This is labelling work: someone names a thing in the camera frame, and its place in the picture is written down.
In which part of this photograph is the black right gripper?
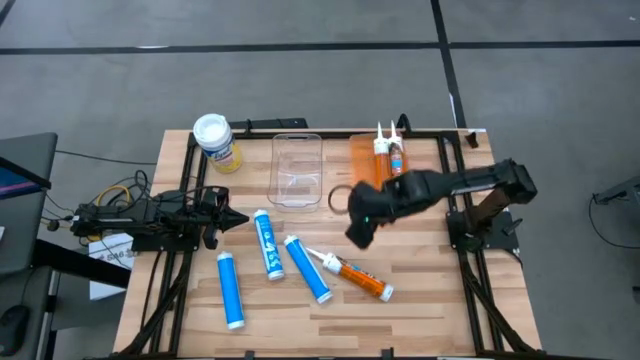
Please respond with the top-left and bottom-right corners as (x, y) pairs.
(347, 169), (446, 251)

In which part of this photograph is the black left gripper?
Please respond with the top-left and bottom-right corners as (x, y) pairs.
(192, 185), (250, 251)

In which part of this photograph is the blue silicone sealant tube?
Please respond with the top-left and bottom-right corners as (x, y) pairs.
(252, 208), (286, 282)
(283, 234), (335, 306)
(215, 250), (247, 332)

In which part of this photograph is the orange sealant cartridge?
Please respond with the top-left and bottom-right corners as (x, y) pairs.
(372, 121), (393, 190)
(305, 246), (396, 304)

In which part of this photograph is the sealant cartridge with blue label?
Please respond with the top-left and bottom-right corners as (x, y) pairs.
(388, 119), (408, 178)

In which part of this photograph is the Lysol wipes canister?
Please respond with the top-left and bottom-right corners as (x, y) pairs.
(192, 113), (244, 175)

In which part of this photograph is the orange transparent plastic bin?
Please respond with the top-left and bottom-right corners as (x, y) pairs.
(348, 132), (409, 192)

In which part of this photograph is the clear plastic bin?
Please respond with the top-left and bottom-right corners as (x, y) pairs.
(266, 132), (324, 214)

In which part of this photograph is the white printed paper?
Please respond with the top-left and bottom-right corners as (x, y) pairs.
(88, 232), (137, 302)

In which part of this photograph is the grey desk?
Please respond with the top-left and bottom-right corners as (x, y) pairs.
(0, 131), (59, 277)

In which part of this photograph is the dark laptop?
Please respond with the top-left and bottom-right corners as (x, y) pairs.
(0, 156), (52, 202)

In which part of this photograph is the black computer mouse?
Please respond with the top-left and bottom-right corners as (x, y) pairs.
(0, 304), (31, 357)

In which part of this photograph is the black stand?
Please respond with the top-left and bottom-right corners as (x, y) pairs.
(592, 175), (640, 207)

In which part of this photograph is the brown ring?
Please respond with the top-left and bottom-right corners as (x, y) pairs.
(327, 183), (358, 217)

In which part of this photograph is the black cable bundle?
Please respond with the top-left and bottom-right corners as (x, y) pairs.
(42, 168), (156, 244)

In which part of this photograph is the black table frame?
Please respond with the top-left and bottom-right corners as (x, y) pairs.
(118, 127), (547, 360)

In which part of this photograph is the yellow cable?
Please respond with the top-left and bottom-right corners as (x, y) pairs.
(96, 184), (133, 207)

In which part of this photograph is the black mounting bracket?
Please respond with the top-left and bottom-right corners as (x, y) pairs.
(228, 117), (309, 133)

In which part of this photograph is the black floor cable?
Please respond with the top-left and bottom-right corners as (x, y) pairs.
(53, 148), (159, 167)
(587, 193), (640, 251)

